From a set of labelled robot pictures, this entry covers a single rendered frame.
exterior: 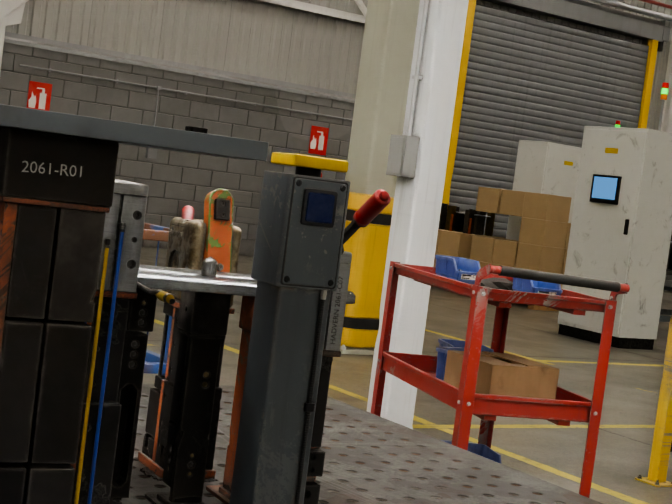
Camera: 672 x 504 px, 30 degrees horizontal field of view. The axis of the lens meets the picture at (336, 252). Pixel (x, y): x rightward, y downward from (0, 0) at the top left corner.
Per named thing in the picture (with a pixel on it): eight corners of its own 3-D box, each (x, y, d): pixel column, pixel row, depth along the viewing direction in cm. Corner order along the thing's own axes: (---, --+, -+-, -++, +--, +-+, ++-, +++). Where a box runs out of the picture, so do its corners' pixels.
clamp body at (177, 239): (189, 459, 188) (219, 220, 187) (226, 486, 175) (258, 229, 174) (122, 458, 184) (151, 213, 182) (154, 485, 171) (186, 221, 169)
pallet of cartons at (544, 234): (579, 312, 1500) (595, 200, 1493) (533, 309, 1452) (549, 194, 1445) (509, 297, 1596) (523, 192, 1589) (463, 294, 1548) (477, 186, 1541)
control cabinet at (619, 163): (553, 333, 1197) (588, 78, 1184) (592, 335, 1227) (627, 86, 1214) (614, 348, 1131) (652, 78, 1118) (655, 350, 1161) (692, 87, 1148)
